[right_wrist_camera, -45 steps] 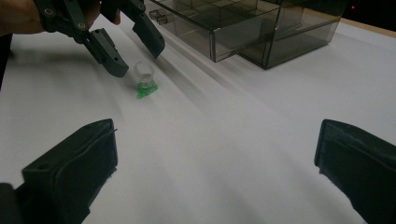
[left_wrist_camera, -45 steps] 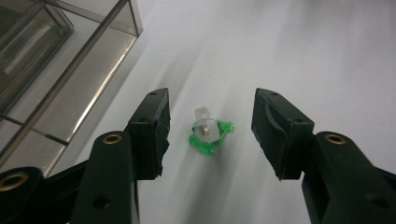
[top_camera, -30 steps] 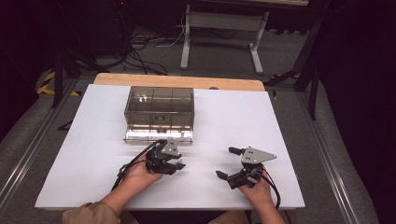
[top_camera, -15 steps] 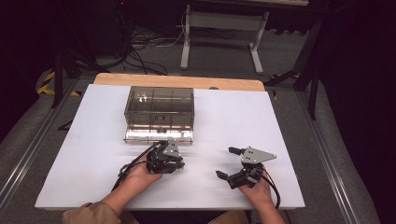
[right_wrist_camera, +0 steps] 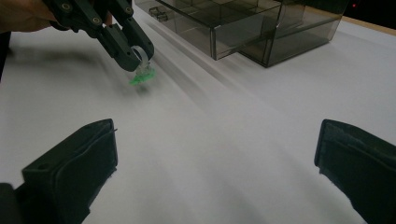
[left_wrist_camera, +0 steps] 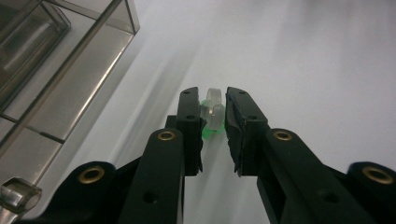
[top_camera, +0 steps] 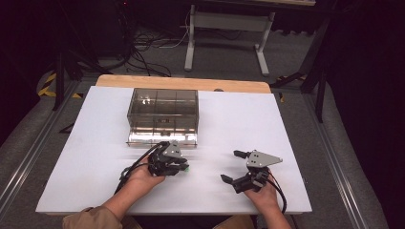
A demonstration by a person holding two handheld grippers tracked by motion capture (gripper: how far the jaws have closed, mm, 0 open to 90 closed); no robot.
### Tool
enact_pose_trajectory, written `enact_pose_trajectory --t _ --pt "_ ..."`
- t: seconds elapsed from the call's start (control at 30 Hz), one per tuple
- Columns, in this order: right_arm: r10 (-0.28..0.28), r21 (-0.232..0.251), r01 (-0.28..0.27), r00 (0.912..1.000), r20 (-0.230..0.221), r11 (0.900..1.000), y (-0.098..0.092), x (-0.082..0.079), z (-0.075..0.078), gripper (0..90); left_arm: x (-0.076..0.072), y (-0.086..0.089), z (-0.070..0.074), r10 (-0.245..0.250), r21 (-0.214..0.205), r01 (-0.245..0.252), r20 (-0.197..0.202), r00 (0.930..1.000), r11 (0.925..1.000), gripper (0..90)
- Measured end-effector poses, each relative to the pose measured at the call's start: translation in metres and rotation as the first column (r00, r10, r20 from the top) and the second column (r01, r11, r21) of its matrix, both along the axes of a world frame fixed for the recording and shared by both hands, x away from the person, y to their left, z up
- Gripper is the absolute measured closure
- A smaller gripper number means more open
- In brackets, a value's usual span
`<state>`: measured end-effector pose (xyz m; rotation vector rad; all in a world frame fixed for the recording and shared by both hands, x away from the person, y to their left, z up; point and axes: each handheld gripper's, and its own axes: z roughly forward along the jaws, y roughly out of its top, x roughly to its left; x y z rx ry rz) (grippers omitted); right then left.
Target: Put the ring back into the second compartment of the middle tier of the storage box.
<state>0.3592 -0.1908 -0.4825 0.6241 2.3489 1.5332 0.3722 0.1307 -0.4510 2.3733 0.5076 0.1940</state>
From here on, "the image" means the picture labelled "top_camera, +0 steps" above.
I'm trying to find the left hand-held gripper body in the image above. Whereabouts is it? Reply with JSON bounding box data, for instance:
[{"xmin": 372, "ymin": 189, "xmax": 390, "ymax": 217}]
[{"xmin": 147, "ymin": 140, "xmax": 189, "ymax": 177}]

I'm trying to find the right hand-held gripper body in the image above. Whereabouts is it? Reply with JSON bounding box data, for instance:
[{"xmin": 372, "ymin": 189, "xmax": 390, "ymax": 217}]
[{"xmin": 232, "ymin": 150, "xmax": 284, "ymax": 195}]

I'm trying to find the clear organizer drawer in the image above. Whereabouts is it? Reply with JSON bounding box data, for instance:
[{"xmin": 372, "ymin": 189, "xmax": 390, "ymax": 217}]
[{"xmin": 125, "ymin": 126, "xmax": 199, "ymax": 148}]

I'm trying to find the smoky clear drawer organizer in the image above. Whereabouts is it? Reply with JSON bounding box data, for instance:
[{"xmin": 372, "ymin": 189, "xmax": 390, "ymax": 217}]
[{"xmin": 126, "ymin": 88, "xmax": 200, "ymax": 135}]

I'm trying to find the person's left hand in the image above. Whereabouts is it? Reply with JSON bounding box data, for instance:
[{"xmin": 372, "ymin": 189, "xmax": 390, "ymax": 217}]
[{"xmin": 126, "ymin": 156, "xmax": 167, "ymax": 193}]

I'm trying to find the person's right hand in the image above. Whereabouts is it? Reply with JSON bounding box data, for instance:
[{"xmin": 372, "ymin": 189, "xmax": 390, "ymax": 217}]
[{"xmin": 243, "ymin": 171, "xmax": 280, "ymax": 211}]

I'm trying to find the white table board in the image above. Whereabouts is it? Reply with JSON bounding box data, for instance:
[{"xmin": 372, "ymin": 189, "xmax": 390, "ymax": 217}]
[{"xmin": 35, "ymin": 85, "xmax": 313, "ymax": 215}]

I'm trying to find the person's right leg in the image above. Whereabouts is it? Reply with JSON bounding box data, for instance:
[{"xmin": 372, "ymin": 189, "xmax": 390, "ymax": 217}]
[{"xmin": 212, "ymin": 215, "xmax": 256, "ymax": 229}]

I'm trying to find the person's leg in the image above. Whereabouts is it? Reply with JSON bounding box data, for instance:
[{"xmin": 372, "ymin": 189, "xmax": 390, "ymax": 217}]
[
  {"xmin": 121, "ymin": 216, "xmax": 143, "ymax": 229},
  {"xmin": 212, "ymin": 215, "xmax": 256, "ymax": 229}
]

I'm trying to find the person's left leg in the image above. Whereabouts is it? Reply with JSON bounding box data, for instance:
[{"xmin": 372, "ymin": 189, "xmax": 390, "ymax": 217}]
[{"xmin": 121, "ymin": 216, "xmax": 143, "ymax": 229}]

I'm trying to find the wooden table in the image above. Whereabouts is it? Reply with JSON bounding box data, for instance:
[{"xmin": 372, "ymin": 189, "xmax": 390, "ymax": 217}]
[{"xmin": 95, "ymin": 74, "xmax": 272, "ymax": 94}]

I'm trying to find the black metal stand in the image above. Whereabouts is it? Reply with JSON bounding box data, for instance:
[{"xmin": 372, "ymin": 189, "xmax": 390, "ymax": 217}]
[
  {"xmin": 51, "ymin": 44, "xmax": 113, "ymax": 112},
  {"xmin": 269, "ymin": 12, "xmax": 332, "ymax": 124}
]

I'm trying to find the yellow black floor tape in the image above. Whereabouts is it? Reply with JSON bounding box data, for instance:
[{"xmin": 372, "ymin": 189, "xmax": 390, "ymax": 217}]
[{"xmin": 36, "ymin": 73, "xmax": 84, "ymax": 100}]

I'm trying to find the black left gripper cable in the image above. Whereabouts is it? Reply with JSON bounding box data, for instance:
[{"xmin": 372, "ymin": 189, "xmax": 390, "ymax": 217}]
[{"xmin": 114, "ymin": 141, "xmax": 170, "ymax": 196}]

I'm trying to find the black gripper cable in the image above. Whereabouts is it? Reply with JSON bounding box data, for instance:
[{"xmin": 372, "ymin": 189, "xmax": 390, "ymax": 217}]
[
  {"xmin": 266, "ymin": 171, "xmax": 288, "ymax": 215},
  {"xmin": 114, "ymin": 141, "xmax": 170, "ymax": 196}
]

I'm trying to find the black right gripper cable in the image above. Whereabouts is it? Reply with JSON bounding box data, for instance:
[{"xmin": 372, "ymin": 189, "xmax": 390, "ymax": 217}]
[{"xmin": 266, "ymin": 171, "xmax": 288, "ymax": 215}]

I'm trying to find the aluminium floor rail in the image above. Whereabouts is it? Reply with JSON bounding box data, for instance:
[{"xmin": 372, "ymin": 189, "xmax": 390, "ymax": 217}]
[
  {"xmin": 0, "ymin": 79, "xmax": 81, "ymax": 212},
  {"xmin": 301, "ymin": 94, "xmax": 371, "ymax": 229}
]

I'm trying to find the black floor cable bundle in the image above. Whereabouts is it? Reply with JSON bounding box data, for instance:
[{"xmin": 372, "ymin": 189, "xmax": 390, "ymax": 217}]
[{"xmin": 122, "ymin": 27, "xmax": 192, "ymax": 78}]

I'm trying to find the white metal desk frame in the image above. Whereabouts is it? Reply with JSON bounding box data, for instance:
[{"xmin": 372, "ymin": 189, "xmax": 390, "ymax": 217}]
[{"xmin": 183, "ymin": 3, "xmax": 277, "ymax": 77}]

